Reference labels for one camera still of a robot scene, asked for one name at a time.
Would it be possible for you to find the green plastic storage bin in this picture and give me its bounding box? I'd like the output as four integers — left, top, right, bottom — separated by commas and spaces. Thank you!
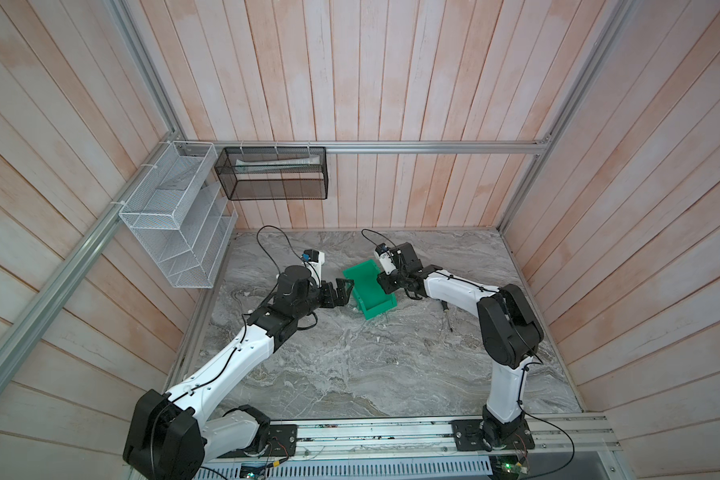
343, 260, 397, 320

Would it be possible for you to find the black yellow screwdriver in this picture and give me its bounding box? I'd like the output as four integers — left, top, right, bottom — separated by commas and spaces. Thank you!
440, 300, 454, 332

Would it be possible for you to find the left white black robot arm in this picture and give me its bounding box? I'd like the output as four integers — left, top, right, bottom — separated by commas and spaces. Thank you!
123, 264, 354, 479

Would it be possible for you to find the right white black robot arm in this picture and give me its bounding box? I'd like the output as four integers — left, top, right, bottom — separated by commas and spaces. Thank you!
375, 243, 544, 451

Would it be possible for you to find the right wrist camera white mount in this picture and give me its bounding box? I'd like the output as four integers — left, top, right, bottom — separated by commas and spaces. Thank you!
374, 243, 397, 275

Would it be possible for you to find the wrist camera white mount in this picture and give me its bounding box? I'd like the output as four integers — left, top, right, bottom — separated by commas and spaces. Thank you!
302, 249, 326, 285
374, 243, 397, 275

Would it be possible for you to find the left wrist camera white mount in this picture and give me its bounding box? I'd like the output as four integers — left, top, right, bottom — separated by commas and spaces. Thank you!
302, 249, 326, 285

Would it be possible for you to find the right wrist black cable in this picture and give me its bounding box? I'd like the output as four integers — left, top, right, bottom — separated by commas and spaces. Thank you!
360, 228, 398, 248

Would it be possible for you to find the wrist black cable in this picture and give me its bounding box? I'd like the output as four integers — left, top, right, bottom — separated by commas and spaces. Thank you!
360, 228, 398, 248
255, 224, 306, 283

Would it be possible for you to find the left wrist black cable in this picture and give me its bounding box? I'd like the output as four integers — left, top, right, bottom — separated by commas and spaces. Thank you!
255, 224, 306, 283

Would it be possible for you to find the right base black cable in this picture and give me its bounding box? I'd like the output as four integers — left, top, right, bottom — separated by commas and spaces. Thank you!
515, 359, 577, 480

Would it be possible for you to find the black wire mesh basket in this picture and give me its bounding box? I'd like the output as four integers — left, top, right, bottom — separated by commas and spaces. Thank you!
214, 146, 329, 202

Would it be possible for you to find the white wire mesh shelf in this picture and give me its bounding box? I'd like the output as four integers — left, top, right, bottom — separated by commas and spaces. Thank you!
120, 141, 238, 289

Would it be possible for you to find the horizontal aluminium frame bar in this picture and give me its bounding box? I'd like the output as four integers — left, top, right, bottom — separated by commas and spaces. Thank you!
187, 140, 550, 155

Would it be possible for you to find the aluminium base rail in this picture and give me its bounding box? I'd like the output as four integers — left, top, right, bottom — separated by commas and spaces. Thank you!
197, 413, 635, 479

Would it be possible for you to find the aluminium corner frame post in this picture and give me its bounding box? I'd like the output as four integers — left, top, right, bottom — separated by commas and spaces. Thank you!
496, 1, 636, 237

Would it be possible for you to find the left aluminium frame bar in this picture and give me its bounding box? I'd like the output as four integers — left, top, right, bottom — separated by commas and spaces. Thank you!
0, 131, 181, 396

